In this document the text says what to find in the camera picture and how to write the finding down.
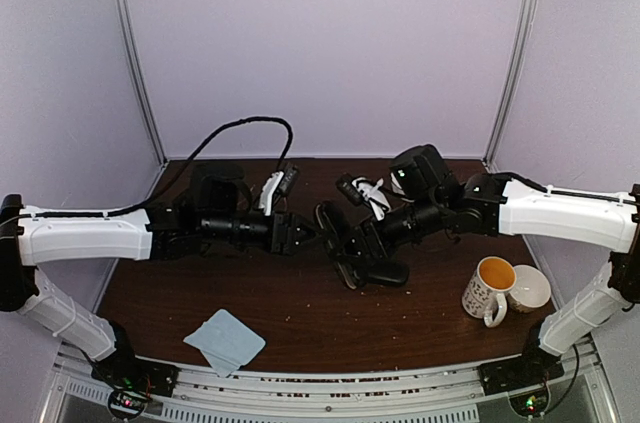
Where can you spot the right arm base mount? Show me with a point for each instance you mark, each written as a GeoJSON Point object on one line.
{"type": "Point", "coordinates": [527, 378]}

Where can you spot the white patterned mug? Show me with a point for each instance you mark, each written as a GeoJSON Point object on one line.
{"type": "Point", "coordinates": [485, 296]}

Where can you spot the aluminium left corner post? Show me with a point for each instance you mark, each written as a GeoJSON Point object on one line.
{"type": "Point", "coordinates": [137, 79]}

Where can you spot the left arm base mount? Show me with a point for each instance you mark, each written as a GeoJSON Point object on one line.
{"type": "Point", "coordinates": [133, 381]}

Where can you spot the white cream bowl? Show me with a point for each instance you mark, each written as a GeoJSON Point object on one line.
{"type": "Point", "coordinates": [531, 291]}

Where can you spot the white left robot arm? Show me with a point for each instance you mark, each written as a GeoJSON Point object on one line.
{"type": "Point", "coordinates": [217, 205]}

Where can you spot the aluminium corner post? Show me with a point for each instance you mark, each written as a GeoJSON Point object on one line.
{"type": "Point", "coordinates": [526, 17]}
{"type": "Point", "coordinates": [137, 79]}

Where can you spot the light blue cloth left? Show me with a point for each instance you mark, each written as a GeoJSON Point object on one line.
{"type": "Point", "coordinates": [226, 343]}

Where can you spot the aluminium right corner post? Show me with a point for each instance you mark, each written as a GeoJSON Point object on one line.
{"type": "Point", "coordinates": [526, 17]}

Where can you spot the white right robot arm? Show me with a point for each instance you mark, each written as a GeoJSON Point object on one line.
{"type": "Point", "coordinates": [428, 198]}

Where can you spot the aluminium front frame rail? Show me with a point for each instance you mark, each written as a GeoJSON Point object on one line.
{"type": "Point", "coordinates": [451, 393]}

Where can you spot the black woven glasses case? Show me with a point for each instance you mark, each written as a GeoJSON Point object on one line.
{"type": "Point", "coordinates": [333, 223]}

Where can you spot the white scalloped ceramic dish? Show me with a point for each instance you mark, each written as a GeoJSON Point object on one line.
{"type": "Point", "coordinates": [396, 188]}

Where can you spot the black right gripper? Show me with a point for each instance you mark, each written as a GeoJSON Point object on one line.
{"type": "Point", "coordinates": [364, 244]}

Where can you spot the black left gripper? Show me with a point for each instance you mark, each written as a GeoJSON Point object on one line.
{"type": "Point", "coordinates": [284, 236]}

